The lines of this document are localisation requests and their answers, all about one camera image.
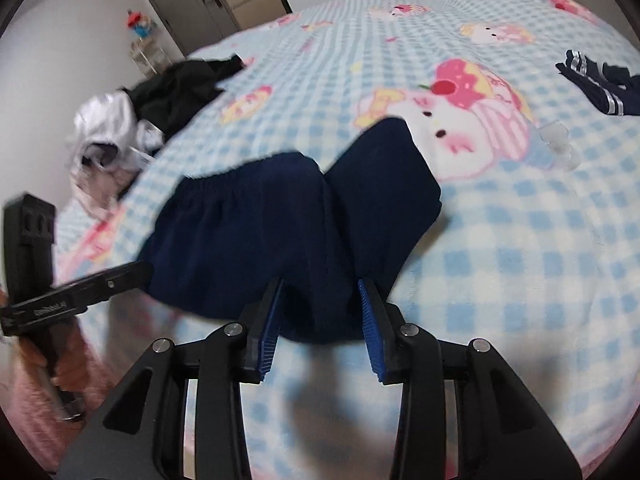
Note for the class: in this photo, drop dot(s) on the left hand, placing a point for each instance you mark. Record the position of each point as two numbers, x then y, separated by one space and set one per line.
71 370

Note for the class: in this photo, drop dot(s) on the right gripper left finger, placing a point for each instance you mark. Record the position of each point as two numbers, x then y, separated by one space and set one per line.
138 431

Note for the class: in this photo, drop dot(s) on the blue checkered cartoon blanket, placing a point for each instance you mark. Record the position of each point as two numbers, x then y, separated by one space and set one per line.
439 137

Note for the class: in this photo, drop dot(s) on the clear plastic piece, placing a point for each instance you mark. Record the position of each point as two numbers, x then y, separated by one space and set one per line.
555 138

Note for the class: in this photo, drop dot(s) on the black garment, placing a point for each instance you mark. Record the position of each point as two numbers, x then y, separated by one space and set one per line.
170 100

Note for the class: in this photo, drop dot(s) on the navy shorts with white stripes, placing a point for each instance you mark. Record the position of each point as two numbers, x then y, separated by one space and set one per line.
220 240

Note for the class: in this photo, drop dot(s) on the grey door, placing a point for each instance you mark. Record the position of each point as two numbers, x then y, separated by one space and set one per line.
195 24

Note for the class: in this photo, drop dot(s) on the pink patterned garment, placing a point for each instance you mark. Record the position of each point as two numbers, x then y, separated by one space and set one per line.
99 191

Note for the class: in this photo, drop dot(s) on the white small shelf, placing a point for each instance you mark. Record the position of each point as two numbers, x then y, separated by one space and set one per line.
149 56

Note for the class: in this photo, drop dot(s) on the red blue toy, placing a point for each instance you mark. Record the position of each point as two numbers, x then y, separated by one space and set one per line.
140 24

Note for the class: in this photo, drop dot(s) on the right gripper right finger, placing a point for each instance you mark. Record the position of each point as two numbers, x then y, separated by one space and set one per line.
502 431

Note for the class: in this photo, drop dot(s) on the pink fuzzy sleeve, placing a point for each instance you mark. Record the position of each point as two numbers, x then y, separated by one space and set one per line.
35 420

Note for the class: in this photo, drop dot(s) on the white and grey garment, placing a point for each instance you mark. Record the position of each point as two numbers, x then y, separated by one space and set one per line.
109 136

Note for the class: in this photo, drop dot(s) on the navy striped small garment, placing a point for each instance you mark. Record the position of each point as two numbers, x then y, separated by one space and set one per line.
611 89

